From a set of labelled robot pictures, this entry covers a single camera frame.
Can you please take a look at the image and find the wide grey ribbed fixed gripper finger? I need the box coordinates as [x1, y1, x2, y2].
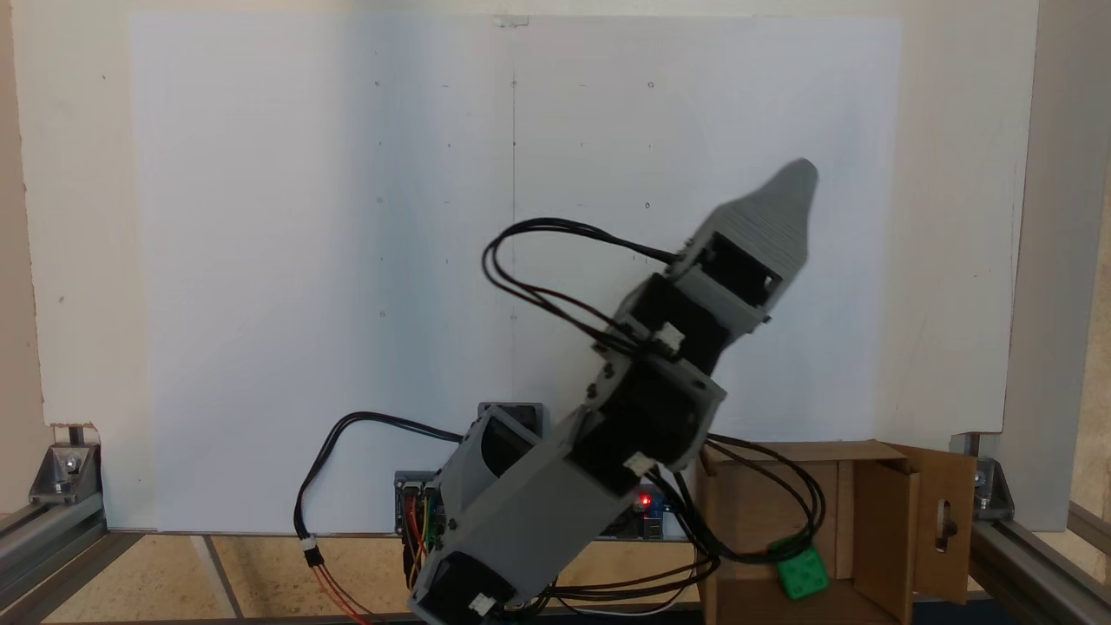
[697, 158, 820, 285]

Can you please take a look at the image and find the green die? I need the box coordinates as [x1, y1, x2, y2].
[767, 536, 831, 602]

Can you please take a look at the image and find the circuit board with blue component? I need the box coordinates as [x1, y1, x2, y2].
[608, 486, 671, 541]

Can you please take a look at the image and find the brown cardboard box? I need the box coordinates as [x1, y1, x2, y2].
[694, 438, 979, 625]

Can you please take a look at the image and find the black gripper wire loop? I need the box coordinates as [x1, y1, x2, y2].
[481, 217, 680, 352]

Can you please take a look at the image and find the long black motor wire bundle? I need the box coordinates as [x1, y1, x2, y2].
[551, 432, 827, 610]

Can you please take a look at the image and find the aluminium frame post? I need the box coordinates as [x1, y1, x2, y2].
[1001, 0, 1111, 532]

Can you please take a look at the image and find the metal corner bracket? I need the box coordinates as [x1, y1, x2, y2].
[29, 424, 105, 506]
[950, 432, 1016, 522]

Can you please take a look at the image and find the circuit board with jumper wires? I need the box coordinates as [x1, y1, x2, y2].
[394, 471, 449, 567]

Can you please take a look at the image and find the aluminium frame rail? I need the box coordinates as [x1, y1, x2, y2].
[966, 502, 1111, 625]
[0, 493, 147, 625]

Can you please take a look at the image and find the red orange wire pair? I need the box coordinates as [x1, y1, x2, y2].
[304, 538, 378, 625]

